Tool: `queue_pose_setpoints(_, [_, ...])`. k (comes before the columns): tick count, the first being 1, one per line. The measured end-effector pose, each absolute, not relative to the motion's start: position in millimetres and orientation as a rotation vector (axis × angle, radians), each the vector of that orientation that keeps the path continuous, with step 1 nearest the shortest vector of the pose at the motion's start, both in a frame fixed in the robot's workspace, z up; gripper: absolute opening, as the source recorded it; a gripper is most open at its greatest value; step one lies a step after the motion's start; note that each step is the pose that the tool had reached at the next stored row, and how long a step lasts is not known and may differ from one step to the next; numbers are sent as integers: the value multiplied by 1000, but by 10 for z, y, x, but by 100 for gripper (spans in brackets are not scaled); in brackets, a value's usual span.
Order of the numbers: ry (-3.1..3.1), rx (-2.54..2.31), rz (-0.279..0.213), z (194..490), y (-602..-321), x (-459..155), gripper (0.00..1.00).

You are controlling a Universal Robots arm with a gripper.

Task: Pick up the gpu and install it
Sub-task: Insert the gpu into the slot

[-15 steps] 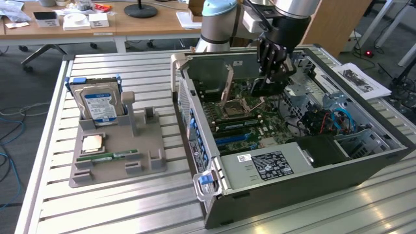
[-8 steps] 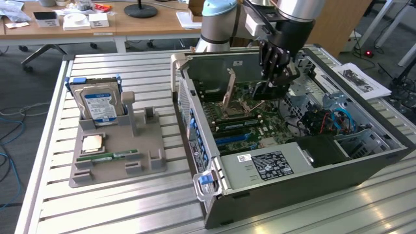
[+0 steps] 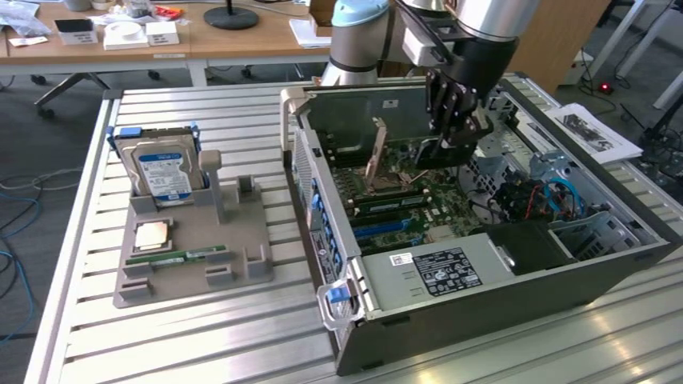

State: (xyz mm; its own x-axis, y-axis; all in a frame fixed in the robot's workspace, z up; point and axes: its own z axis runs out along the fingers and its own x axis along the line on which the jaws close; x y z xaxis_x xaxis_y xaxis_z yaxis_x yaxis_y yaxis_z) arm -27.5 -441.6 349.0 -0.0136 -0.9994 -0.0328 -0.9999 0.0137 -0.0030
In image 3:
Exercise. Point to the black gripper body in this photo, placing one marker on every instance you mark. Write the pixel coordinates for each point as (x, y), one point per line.
(481, 64)

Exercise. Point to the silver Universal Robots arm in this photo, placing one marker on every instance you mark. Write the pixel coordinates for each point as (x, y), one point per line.
(353, 40)

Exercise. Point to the metal disk bay cage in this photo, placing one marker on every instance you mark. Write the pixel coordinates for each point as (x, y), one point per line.
(508, 156)

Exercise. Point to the wooden cabinet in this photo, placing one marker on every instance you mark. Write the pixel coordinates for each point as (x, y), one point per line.
(556, 48)

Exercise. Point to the green motherboard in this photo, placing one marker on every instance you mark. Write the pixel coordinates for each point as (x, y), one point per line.
(444, 208)

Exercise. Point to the printed paper manual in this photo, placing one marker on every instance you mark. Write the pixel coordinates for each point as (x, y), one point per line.
(593, 132)

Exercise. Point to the power strip with red light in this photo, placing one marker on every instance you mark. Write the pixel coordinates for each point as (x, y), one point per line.
(605, 87)

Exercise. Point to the installed black RAM stick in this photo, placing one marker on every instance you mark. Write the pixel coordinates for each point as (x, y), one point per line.
(390, 206)

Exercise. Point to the white table leg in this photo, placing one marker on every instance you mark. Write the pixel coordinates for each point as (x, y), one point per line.
(636, 36)

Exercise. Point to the white papers stack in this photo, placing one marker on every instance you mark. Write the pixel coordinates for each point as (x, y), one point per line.
(310, 34)

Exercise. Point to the blue expansion slot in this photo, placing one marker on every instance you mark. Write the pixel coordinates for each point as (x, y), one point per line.
(382, 230)

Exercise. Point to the black fan shroud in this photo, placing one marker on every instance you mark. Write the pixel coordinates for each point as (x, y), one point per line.
(529, 248)

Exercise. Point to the small metal disk bay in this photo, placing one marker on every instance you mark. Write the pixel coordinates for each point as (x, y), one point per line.
(598, 236)

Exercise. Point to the wooden desk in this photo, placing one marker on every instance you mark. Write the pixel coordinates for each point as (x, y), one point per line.
(241, 40)

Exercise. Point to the grey power supply with label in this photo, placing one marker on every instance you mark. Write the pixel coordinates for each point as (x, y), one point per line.
(385, 280)

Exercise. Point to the black round lamp base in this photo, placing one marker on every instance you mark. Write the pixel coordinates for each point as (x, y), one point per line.
(232, 18)

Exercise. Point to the open dark grey PC case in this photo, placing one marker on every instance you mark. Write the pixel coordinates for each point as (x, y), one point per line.
(481, 312)

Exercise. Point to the blue case latch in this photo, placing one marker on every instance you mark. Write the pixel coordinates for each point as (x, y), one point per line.
(338, 297)

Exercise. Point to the hard disk in blue caddy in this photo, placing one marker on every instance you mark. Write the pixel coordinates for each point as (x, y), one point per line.
(161, 172)

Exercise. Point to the plain white box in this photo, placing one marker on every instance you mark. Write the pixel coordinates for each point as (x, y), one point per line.
(162, 34)

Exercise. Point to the grey parts rack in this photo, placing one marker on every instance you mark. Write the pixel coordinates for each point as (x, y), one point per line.
(198, 236)

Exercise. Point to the red packet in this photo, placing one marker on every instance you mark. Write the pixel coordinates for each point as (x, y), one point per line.
(170, 13)

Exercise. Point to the green RAM stick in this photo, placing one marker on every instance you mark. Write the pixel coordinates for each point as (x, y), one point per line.
(177, 256)

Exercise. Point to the white boxes on desk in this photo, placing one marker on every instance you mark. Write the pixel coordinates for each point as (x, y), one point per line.
(126, 34)

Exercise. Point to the CPU with copper-toned lid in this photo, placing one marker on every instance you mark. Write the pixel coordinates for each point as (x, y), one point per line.
(152, 237)

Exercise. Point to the white box with black top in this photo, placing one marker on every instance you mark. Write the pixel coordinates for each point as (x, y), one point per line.
(77, 32)

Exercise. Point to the white label card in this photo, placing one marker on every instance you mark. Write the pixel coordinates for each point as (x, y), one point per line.
(27, 41)

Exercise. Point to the clear plastic bag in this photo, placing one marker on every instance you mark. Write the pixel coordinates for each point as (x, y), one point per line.
(22, 22)

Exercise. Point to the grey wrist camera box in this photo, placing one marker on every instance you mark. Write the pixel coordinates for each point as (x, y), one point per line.
(420, 46)

